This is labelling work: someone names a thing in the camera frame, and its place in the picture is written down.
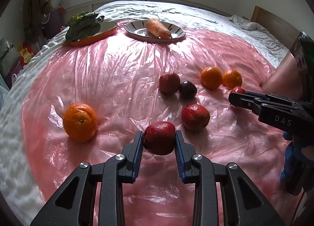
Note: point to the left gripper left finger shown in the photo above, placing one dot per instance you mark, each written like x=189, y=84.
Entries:
x=74, y=201

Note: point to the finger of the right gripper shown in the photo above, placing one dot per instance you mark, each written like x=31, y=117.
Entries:
x=252, y=96
x=240, y=100

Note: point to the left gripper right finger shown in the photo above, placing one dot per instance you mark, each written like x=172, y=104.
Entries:
x=243, y=203

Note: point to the red apple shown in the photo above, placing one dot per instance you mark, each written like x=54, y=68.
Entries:
x=238, y=89
x=159, y=138
x=169, y=83
x=195, y=117

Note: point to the blue white gloved right hand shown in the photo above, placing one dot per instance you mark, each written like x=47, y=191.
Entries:
x=297, y=173

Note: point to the orange back right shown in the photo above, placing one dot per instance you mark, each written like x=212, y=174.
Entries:
x=232, y=78

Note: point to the orange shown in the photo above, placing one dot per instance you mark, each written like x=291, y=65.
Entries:
x=211, y=78
x=80, y=122
x=232, y=78

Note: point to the orange back left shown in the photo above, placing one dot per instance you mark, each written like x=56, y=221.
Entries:
x=211, y=78

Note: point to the black electric kettle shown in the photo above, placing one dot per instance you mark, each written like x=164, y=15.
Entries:
x=293, y=78

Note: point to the dark plum back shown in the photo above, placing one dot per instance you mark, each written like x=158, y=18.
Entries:
x=187, y=90

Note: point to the wooden headboard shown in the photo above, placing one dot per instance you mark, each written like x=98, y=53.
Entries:
x=284, y=32

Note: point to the crumpled white pillow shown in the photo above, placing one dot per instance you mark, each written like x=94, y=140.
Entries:
x=246, y=24

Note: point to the orange far left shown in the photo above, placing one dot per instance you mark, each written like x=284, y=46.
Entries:
x=80, y=122

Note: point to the pink plastic sheet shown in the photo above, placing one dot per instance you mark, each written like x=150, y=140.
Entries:
x=119, y=78

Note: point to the carrot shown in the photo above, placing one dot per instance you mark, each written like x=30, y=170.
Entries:
x=156, y=28

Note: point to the striped white plate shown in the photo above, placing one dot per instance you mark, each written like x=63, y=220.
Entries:
x=138, y=30

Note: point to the orange rimmed plate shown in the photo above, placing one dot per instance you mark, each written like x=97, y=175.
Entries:
x=107, y=29

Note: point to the grey shopping bag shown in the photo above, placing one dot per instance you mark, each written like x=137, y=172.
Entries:
x=9, y=56

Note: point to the yellow red snack package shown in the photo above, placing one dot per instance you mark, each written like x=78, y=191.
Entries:
x=26, y=53

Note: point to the green leafy vegetable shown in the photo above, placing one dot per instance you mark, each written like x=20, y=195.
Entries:
x=83, y=25

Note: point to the brown hanging coat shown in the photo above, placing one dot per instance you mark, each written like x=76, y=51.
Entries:
x=33, y=11

